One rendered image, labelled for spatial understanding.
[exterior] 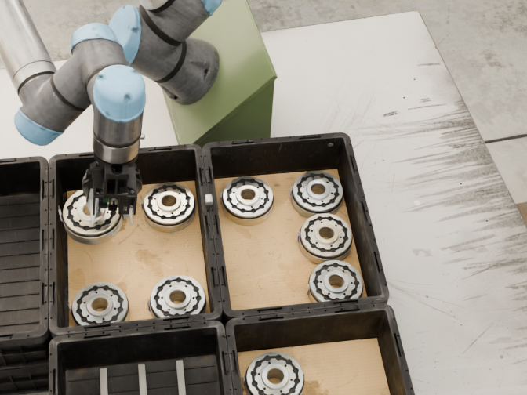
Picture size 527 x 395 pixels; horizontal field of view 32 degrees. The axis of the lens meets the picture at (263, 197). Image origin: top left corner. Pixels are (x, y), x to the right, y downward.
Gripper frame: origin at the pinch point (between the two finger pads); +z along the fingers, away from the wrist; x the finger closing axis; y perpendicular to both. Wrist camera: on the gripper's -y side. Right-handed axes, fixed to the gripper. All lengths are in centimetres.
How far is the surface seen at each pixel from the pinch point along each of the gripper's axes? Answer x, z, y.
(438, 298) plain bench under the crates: 68, 22, 8
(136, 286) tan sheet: 5.3, 16.7, 5.7
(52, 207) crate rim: -10.0, 8.6, -7.2
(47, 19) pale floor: -12, 103, -160
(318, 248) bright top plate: 39.9, 9.2, 2.7
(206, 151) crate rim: 19.7, 4.8, -17.7
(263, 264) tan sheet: 29.7, 13.5, 3.4
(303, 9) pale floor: 81, 91, -158
